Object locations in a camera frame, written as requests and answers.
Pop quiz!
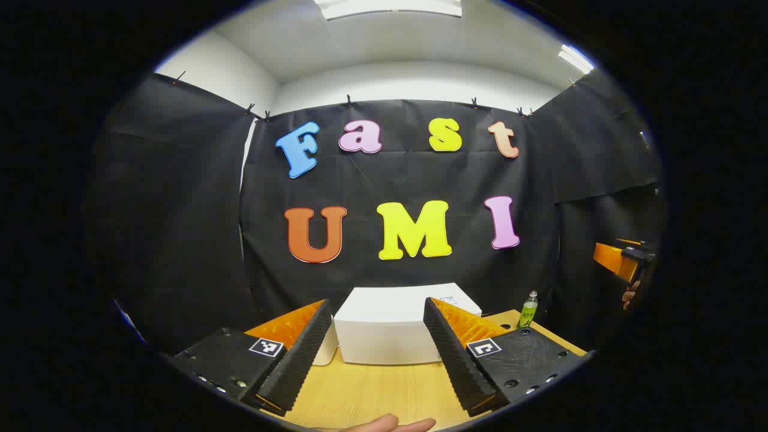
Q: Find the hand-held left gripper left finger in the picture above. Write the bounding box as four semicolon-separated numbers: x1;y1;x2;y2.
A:
170;298;334;418

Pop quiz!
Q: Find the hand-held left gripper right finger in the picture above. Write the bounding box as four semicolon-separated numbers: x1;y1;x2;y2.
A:
423;296;595;418

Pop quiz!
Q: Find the white microwave oven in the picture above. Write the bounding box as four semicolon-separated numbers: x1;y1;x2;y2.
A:
334;283;482;365

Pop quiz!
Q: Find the white toaster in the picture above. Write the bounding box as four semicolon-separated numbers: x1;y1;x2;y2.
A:
312;321;340;367

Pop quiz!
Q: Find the green drink bottle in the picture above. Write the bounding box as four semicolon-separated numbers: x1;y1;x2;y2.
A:
517;291;539;329

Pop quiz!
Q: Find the black backdrop cloth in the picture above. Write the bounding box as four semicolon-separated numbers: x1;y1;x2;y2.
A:
90;69;667;355

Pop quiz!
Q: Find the small ceiling light panel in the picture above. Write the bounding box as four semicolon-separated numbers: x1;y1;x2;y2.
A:
558;44;596;74

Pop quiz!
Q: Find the long ceiling light panel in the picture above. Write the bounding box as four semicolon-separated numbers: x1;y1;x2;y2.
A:
313;0;464;20

